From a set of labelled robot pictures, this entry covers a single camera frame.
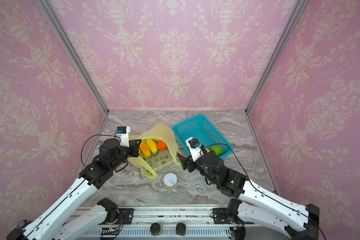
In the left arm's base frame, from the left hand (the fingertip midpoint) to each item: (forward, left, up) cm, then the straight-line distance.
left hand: (142, 141), depth 73 cm
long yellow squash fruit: (+10, 0, -20) cm, 23 cm away
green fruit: (+8, -42, -20) cm, 47 cm away
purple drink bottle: (-34, +39, -5) cm, 52 cm away
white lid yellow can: (-12, -14, -20) cm, 27 cm away
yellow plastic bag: (+9, -7, -4) cm, 12 cm away
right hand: (-6, -21, +3) cm, 22 cm away
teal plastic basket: (+28, -32, -23) cm, 49 cm away
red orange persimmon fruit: (+10, -7, -20) cm, 23 cm away
